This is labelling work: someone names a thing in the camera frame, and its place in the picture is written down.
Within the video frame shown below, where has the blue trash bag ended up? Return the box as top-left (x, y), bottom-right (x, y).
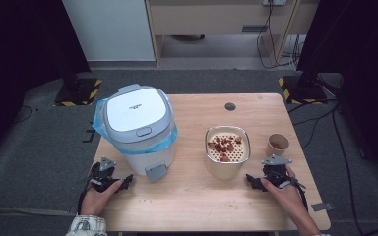
top-left (92, 96), bottom-right (179, 155)

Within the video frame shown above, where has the black floor cable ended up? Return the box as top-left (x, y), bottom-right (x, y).
top-left (332, 107), bottom-right (378, 236)
top-left (13, 105), bottom-right (34, 124)
top-left (287, 97), bottom-right (339, 114)

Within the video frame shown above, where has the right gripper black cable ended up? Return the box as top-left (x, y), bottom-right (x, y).
top-left (288, 178), bottom-right (309, 211)

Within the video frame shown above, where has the pile of red food scraps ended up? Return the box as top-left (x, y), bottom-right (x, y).
top-left (207, 135), bottom-right (244, 163)

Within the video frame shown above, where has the black curtain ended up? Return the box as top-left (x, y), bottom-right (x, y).
top-left (296, 0), bottom-right (378, 185)
top-left (0, 0), bottom-right (92, 166)

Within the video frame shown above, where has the person's right hand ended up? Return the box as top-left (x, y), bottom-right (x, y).
top-left (260, 164), bottom-right (308, 219)

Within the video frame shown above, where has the black hanging cable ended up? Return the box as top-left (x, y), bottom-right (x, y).
top-left (256, 0), bottom-right (279, 69)

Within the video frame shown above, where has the brown paper cup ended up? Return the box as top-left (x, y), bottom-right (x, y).
top-left (265, 133), bottom-right (290, 157)

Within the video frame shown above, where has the white cabinet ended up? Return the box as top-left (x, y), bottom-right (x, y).
top-left (62, 0), bottom-right (156, 62)

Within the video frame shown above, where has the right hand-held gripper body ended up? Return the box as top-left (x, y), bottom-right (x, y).
top-left (261, 154), bottom-right (293, 190)

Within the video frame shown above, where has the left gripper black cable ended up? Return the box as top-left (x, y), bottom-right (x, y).
top-left (77, 181), bottom-right (95, 214)

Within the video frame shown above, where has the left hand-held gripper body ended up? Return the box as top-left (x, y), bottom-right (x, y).
top-left (89, 156), bottom-right (123, 194)

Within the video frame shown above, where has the grey floor tape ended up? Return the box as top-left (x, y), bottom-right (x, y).
top-left (310, 202), bottom-right (336, 212)

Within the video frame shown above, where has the light wooden desk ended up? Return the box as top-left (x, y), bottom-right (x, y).
top-left (145, 0), bottom-right (320, 68)

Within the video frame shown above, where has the white pedal trash can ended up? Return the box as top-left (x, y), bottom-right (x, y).
top-left (104, 83), bottom-right (177, 182)

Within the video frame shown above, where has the person's left hand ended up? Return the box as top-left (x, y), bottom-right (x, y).
top-left (80, 179), bottom-right (125, 216)

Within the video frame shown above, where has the black stand striped base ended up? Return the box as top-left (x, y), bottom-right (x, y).
top-left (278, 70), bottom-right (330, 105)
top-left (53, 58), bottom-right (103, 107)

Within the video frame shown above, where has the black floor tape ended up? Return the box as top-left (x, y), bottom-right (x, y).
top-left (82, 122), bottom-right (96, 144)

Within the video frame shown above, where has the bundle of cables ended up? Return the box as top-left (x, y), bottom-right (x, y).
top-left (280, 34), bottom-right (305, 72)

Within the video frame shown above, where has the beige strainer container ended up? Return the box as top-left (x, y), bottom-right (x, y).
top-left (205, 125), bottom-right (251, 181)

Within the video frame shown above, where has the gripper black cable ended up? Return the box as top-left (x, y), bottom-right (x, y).
top-left (288, 178), bottom-right (309, 211)
top-left (77, 181), bottom-right (95, 214)

